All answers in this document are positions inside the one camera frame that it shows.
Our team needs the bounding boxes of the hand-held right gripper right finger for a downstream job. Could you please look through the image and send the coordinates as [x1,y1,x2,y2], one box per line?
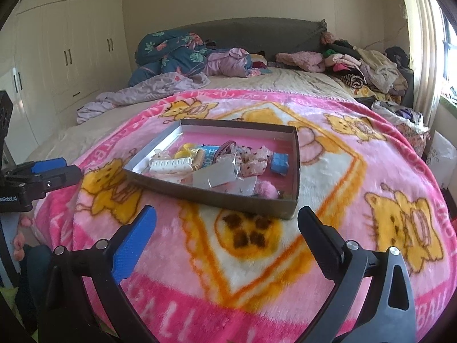
[297,205,417,343]

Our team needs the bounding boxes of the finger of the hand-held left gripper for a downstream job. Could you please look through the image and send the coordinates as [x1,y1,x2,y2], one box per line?
[32,165,83,200]
[30,158,68,176]

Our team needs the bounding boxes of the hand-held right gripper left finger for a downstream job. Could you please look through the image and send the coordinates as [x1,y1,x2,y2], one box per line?
[37,205,158,343]

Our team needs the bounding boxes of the pink fluffy pompom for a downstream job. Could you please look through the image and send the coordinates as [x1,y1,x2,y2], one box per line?
[254,181,280,200]

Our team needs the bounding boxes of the white hair claw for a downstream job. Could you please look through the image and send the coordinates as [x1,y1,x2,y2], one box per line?
[149,156,194,178]

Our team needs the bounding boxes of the shallow cardboard box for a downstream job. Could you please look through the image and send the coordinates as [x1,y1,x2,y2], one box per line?
[122,118,301,221]

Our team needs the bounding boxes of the white card packet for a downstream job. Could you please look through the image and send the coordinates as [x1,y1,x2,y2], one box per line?
[228,176,260,196]

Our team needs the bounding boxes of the clear plastic packet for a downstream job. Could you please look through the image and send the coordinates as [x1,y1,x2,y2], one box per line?
[192,158,238,189]

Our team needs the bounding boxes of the yellow rings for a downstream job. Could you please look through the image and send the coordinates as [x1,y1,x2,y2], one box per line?
[174,143,199,160]

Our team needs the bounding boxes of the brown hair clip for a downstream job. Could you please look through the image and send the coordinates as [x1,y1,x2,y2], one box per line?
[213,140,238,164]

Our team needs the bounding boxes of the pink cartoon printed blanket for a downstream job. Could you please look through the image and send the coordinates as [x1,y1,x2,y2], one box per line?
[34,87,457,343]

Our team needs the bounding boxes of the small blue box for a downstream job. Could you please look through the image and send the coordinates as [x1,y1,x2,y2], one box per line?
[269,152,290,176]

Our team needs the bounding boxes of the pearl hair ornament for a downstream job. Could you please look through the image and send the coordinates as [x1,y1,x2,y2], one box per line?
[151,149,173,164]

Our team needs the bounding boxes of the dotted fabric bow scrunchie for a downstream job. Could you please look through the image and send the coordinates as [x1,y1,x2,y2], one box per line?
[233,146,274,179]

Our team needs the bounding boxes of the cream wardrobe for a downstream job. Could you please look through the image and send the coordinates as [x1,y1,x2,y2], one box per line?
[0,0,125,151]

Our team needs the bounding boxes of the lilac bed sheet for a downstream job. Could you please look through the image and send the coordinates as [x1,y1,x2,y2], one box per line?
[76,71,211,125]

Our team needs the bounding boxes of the bag of clothes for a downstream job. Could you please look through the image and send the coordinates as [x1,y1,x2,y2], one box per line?
[370,100,431,156]

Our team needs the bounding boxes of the dark blue floral quilt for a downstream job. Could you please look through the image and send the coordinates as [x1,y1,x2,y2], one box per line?
[128,31,215,88]

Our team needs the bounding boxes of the beige bed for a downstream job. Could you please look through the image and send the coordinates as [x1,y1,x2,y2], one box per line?
[27,66,358,165]

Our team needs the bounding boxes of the pink fluffy garment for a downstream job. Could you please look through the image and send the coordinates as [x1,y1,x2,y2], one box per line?
[276,51,327,74]

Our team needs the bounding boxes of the pile of clothes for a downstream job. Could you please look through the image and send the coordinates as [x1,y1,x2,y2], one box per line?
[319,30,411,97]

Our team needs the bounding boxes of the lilac pink garment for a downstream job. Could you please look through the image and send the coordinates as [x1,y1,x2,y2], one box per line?
[205,47,269,78]

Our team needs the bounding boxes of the grey bed headboard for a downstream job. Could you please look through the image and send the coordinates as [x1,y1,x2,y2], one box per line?
[171,17,327,63]

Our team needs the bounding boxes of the window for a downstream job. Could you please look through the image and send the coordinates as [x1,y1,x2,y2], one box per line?
[441,7,457,93]

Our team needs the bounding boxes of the cream curtain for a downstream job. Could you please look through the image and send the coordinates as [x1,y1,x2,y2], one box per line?
[396,0,447,102]

